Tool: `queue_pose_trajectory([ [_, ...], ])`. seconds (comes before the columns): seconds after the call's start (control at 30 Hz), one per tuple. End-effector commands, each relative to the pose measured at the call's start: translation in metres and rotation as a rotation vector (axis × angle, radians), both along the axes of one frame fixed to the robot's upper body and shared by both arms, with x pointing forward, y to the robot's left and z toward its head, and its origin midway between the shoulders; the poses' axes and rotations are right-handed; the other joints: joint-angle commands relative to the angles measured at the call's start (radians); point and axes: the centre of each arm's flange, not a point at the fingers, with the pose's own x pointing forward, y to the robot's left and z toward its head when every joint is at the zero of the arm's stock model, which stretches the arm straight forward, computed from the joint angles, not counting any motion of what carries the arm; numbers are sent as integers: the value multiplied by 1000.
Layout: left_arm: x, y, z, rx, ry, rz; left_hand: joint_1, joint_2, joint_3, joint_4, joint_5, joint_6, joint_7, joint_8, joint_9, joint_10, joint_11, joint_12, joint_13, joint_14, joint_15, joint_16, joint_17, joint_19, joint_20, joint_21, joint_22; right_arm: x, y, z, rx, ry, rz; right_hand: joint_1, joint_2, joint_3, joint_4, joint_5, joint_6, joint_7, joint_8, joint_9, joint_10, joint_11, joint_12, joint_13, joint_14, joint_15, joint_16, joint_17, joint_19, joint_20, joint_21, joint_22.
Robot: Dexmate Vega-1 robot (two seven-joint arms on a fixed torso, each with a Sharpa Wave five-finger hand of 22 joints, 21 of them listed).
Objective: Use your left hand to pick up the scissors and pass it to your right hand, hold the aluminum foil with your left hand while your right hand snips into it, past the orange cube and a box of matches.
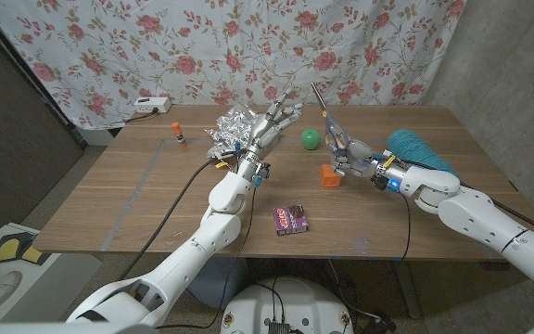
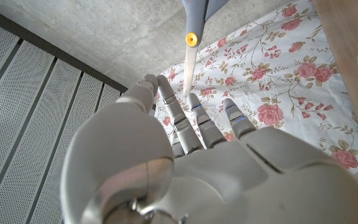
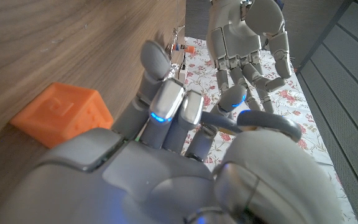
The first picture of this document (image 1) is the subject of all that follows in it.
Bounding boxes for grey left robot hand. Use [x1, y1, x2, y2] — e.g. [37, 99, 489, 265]
[243, 87, 304, 164]

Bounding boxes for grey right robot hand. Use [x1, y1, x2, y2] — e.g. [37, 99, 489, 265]
[324, 135, 387, 181]

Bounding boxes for aluminum foil sheet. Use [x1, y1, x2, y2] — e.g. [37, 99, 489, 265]
[205, 104, 261, 161]

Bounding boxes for grey scissors with orange handles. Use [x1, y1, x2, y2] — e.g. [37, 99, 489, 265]
[311, 82, 350, 154]

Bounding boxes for orange cube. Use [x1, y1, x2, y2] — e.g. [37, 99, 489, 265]
[320, 162, 343, 188]

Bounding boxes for purple box of matches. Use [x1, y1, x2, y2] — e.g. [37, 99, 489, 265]
[273, 204, 310, 238]

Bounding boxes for green toy apple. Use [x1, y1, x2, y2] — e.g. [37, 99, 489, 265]
[300, 128, 322, 151]

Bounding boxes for teal yarn skein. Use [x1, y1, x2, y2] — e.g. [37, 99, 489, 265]
[386, 128, 461, 180]

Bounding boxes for glue stick with orange cap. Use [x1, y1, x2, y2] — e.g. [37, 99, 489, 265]
[171, 122, 188, 148]

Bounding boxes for floral print backdrop cloth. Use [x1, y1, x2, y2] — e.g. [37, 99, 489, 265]
[0, 0, 467, 131]

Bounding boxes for white power strip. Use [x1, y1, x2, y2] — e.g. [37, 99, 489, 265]
[133, 96, 172, 115]

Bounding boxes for grey table leg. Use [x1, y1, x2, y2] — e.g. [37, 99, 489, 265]
[391, 260, 422, 320]

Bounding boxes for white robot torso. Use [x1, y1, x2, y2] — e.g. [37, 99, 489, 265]
[220, 276, 355, 334]

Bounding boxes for blue-grey stool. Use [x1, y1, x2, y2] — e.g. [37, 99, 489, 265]
[185, 256, 249, 311]

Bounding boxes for white floor board yellow marks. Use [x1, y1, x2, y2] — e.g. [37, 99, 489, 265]
[0, 222, 104, 324]

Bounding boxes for white sneaker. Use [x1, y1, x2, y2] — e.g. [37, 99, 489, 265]
[0, 270, 23, 310]

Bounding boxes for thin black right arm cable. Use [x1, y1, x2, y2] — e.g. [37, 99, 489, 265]
[396, 192, 413, 268]

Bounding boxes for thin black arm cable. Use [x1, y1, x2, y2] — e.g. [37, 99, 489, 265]
[155, 185, 260, 330]
[396, 192, 413, 268]

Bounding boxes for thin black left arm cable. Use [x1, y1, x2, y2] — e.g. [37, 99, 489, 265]
[155, 185, 260, 330]

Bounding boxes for black power strip cord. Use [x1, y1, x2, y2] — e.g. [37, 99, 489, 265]
[124, 107, 160, 124]

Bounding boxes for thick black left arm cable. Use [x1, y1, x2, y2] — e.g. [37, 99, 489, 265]
[117, 158, 224, 282]

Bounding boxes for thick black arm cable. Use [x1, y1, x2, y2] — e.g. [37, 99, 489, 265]
[117, 158, 224, 282]
[400, 159, 534, 243]

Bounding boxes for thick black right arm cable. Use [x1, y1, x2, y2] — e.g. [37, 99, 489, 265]
[400, 159, 534, 243]

